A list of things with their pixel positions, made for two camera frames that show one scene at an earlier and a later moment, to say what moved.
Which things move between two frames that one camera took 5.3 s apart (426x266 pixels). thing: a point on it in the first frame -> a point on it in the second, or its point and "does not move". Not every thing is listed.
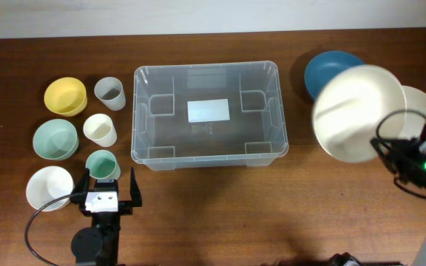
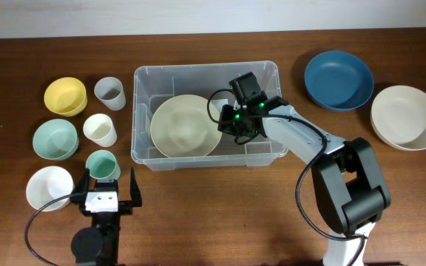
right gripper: (402, 149) -> (225, 125)
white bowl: (46, 183) does not move
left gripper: (126, 206) does not move
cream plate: (349, 108) -> (182, 127)
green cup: (102, 164) does not move
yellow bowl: (66, 96) does not move
